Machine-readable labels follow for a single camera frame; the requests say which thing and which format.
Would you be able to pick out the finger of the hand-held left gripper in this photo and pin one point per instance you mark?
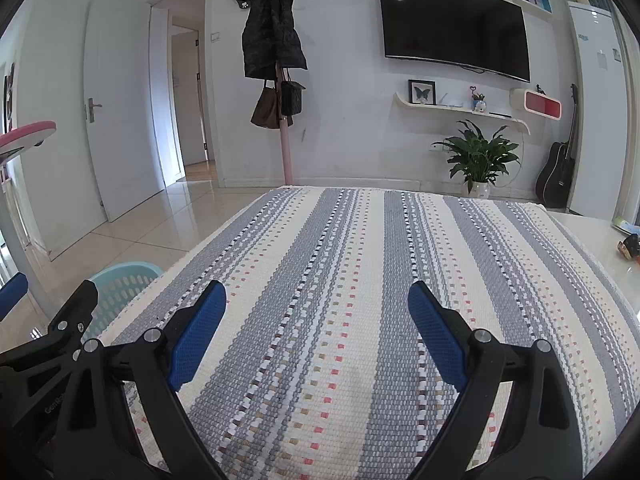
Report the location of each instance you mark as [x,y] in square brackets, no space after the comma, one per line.
[75,310]
[12,294]

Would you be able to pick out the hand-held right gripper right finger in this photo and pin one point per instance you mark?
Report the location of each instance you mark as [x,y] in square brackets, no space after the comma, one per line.
[435,340]

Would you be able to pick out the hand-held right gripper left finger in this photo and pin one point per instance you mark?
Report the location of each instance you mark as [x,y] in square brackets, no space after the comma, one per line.
[197,335]

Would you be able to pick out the teal plastic basket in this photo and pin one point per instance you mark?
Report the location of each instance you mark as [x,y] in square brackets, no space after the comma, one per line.
[125,285]

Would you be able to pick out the grey striped woven table cloth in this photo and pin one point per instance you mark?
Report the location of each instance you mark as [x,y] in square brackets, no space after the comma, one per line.
[325,285]

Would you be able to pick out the white plant pot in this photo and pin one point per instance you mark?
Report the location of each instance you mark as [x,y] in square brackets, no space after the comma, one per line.
[478,190]

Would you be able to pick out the green potted plant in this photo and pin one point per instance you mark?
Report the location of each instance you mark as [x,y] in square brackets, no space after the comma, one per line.
[477,152]

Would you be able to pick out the pink coat rack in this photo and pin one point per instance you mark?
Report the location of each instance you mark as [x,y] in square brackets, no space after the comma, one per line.
[286,155]

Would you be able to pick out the black acoustic guitar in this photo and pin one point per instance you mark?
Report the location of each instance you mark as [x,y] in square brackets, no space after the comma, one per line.
[555,175]

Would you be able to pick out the white door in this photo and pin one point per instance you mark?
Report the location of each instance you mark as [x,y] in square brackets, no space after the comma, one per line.
[125,110]

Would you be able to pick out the green booklet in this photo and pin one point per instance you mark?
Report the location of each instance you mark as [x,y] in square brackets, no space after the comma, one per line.
[625,224]

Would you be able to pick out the brown handbag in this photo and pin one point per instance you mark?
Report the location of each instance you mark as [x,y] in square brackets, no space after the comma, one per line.
[265,110]

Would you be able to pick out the small colourful shelf figurine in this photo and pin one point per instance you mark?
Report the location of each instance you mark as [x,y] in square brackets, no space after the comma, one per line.
[478,102]

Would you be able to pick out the framed butterfly picture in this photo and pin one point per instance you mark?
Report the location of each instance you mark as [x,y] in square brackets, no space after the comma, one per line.
[421,92]

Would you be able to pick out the black handbag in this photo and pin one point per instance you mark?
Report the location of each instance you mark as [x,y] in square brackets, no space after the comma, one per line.
[292,97]

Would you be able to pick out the red white box shelf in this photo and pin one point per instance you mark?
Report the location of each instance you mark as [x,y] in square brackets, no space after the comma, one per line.
[542,106]

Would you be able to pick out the white refrigerator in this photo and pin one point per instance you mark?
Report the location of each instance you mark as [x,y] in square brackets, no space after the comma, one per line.
[597,135]

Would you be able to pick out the black coat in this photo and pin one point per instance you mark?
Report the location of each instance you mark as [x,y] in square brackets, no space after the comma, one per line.
[272,35]

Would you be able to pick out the dark framed wall picture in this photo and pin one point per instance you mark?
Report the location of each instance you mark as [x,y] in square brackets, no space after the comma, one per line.
[9,97]

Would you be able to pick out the white curved wall shelf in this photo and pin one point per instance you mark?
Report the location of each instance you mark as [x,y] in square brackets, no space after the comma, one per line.
[450,108]

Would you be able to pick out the black wall television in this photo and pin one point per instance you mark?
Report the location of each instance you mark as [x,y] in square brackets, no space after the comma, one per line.
[450,25]

